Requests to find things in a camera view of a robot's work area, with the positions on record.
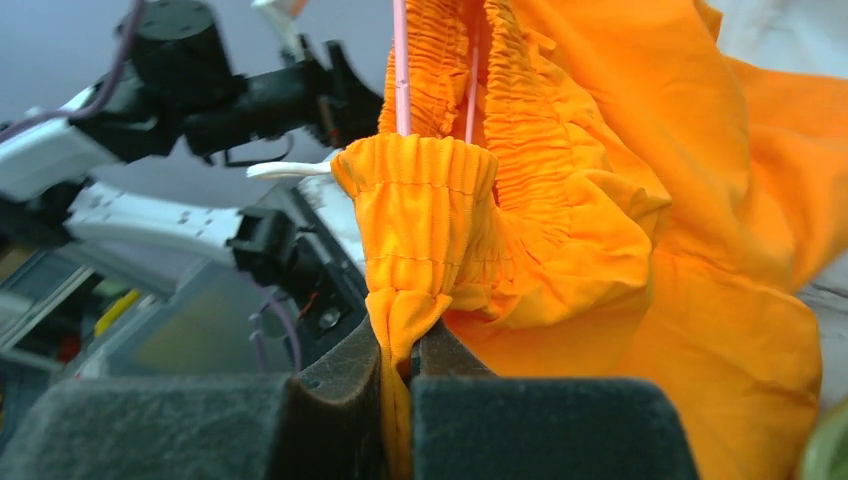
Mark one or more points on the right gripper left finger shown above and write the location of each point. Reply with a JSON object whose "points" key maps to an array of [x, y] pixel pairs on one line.
{"points": [[322, 423]]}

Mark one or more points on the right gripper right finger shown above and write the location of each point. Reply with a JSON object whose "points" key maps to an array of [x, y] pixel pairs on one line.
{"points": [[468, 423]]}

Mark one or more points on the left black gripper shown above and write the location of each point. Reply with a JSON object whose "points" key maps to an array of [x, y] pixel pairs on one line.
{"points": [[332, 103]]}

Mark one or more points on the pink wire hanger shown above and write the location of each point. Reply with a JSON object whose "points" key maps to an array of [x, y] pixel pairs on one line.
{"points": [[401, 66]]}

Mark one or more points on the orange shorts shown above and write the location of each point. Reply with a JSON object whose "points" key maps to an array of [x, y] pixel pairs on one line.
{"points": [[593, 188]]}

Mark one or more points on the olive green plastic bin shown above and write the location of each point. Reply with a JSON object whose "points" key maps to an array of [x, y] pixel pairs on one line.
{"points": [[825, 456]]}

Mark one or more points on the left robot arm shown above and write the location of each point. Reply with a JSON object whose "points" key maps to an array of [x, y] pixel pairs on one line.
{"points": [[172, 82]]}

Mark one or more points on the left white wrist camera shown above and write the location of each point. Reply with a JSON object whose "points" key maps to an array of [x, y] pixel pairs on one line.
{"points": [[281, 15]]}

